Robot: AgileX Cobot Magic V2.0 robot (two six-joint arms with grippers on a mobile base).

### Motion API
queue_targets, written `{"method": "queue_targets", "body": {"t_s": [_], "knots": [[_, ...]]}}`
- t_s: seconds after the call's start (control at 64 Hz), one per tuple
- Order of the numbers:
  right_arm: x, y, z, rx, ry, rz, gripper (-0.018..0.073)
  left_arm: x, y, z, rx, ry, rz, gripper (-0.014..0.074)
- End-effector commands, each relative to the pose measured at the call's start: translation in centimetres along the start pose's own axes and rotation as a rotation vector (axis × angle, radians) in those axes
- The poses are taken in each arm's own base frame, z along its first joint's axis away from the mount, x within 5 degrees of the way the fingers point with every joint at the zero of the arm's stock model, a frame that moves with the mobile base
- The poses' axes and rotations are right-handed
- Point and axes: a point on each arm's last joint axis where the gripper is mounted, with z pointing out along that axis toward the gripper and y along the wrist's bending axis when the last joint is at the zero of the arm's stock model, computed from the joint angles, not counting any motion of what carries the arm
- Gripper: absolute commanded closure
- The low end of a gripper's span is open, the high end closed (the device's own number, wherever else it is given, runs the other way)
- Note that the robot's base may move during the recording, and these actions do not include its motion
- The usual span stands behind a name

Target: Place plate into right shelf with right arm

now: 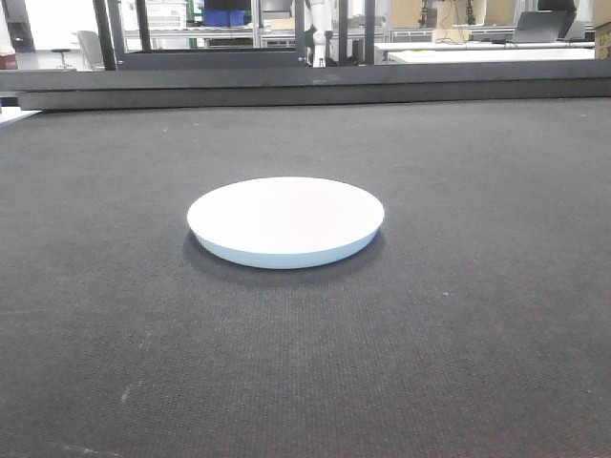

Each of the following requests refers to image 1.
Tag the white background table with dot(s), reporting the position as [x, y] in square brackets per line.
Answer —
[480, 52]

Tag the light blue round tray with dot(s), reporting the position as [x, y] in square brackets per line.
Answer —
[285, 222]

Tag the black metal frame rack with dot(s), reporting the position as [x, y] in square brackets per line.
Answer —
[169, 36]

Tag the dark table edge rail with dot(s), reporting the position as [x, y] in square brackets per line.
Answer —
[169, 89]

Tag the blue storage bins background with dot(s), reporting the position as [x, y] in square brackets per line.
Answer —
[223, 18]

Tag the grey office chair background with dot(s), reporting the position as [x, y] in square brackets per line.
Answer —
[90, 50]

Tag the cardboard box right edge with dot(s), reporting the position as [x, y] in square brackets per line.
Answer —
[601, 22]

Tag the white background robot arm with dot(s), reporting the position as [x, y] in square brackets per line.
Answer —
[318, 31]

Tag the open grey laptop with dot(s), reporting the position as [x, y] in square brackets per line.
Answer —
[538, 27]

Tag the black round stool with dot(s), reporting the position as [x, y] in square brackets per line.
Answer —
[63, 63]

